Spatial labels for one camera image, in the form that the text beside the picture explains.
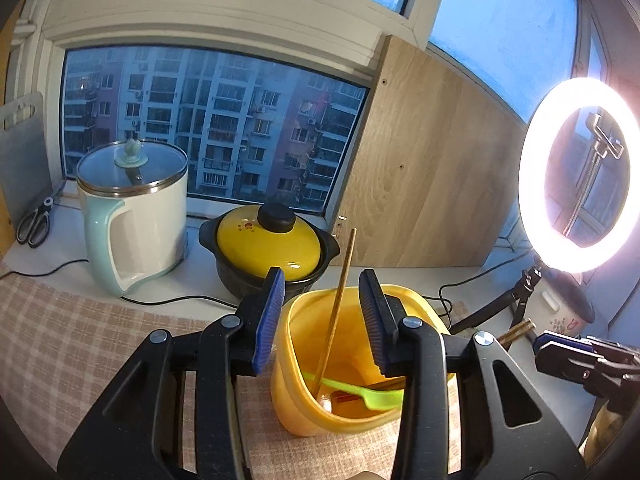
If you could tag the yellow lidded casserole pot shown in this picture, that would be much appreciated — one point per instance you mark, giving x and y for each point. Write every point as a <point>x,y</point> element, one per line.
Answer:
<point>248,241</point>

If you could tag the ring light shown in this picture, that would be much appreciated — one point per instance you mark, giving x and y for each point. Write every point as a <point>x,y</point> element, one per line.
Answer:
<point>555,249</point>

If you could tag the yellow plastic utensil holder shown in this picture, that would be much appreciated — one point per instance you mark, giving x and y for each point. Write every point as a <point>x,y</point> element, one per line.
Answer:
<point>299,340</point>

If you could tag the white electric kettle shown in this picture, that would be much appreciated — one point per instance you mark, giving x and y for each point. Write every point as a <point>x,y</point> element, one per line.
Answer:
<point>133,199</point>

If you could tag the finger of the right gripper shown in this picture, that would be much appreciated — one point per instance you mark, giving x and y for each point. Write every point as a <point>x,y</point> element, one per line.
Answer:
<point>572,342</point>
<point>565,362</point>

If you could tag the checkered table mat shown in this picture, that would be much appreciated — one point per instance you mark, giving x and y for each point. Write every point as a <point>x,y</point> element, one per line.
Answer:
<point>59,351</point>

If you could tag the phone clamp holder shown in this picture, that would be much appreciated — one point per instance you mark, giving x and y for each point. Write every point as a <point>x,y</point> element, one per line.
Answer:
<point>604,145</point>

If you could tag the thin wooden chopstick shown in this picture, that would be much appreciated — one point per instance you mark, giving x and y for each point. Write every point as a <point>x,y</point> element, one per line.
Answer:
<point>335,314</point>

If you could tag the black scissors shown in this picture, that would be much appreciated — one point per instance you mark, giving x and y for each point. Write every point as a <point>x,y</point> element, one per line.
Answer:
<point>35,226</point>

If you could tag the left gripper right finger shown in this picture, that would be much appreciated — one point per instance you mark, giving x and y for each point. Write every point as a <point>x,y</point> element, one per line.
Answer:
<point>382,314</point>

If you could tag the light wooden board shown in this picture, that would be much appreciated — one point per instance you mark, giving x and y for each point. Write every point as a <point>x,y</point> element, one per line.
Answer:
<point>434,171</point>

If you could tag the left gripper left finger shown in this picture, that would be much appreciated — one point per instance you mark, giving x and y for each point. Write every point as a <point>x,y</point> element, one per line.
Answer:
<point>265,317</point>

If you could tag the right hand in glove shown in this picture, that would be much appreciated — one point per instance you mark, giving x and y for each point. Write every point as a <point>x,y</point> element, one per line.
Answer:
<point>602,431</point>

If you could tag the grey cutting board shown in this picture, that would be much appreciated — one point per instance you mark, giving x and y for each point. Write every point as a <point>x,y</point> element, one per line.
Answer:
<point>25,173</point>

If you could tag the green plastic spoon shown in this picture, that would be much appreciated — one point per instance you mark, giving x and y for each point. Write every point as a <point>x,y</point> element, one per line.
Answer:
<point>384,396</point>

